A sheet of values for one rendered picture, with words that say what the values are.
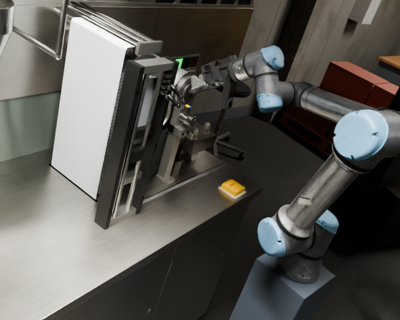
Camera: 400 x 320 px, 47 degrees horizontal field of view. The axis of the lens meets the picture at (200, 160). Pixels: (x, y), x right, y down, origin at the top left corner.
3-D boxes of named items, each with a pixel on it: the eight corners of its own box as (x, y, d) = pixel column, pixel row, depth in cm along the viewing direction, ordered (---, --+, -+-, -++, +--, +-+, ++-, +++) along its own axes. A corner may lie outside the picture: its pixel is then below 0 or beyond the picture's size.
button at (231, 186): (234, 197, 180) (236, 192, 179) (220, 188, 183) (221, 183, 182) (243, 192, 185) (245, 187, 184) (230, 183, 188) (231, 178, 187)
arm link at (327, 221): (333, 254, 148) (350, 221, 141) (303, 261, 140) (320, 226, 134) (308, 230, 156) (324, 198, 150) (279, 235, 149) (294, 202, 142)
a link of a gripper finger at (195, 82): (185, 79, 161) (206, 71, 156) (190, 95, 162) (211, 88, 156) (180, 79, 159) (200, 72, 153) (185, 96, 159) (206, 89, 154)
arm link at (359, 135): (301, 259, 143) (422, 134, 108) (265, 267, 135) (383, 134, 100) (282, 227, 149) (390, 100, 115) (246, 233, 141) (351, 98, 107)
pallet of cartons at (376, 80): (316, 115, 567) (341, 57, 531) (410, 169, 499) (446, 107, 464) (273, 124, 503) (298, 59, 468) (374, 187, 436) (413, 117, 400)
